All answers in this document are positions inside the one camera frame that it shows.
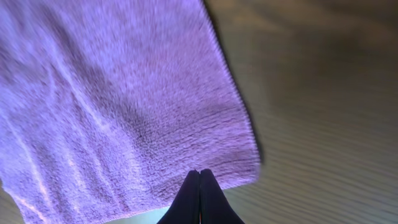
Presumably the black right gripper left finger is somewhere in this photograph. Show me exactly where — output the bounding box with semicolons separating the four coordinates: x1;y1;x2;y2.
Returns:
157;170;200;224

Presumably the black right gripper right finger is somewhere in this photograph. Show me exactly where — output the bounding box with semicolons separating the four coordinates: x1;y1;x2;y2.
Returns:
200;169;244;224

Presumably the purple microfiber cloth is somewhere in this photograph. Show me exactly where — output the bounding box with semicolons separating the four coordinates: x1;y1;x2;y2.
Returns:
1;0;260;223

